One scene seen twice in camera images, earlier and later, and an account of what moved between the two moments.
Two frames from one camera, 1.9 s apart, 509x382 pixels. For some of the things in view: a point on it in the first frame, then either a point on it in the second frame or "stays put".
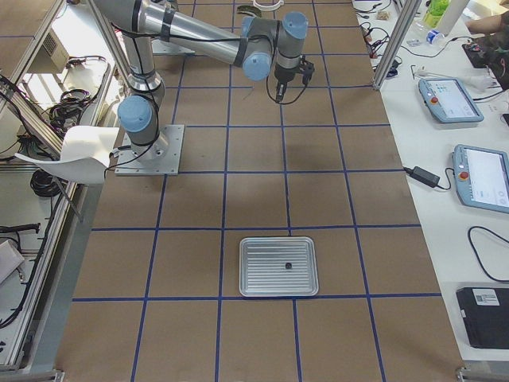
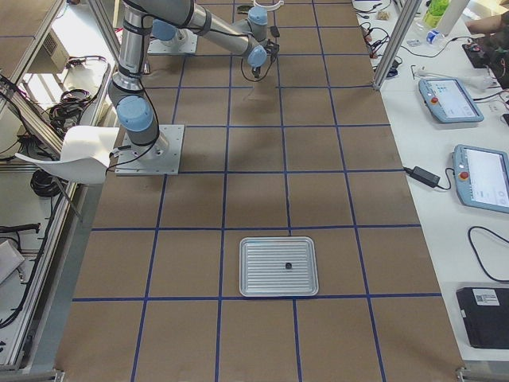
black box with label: (485, 310) stays put
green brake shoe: (250, 9) stays put
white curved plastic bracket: (275, 7) stays put
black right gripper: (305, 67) → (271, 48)
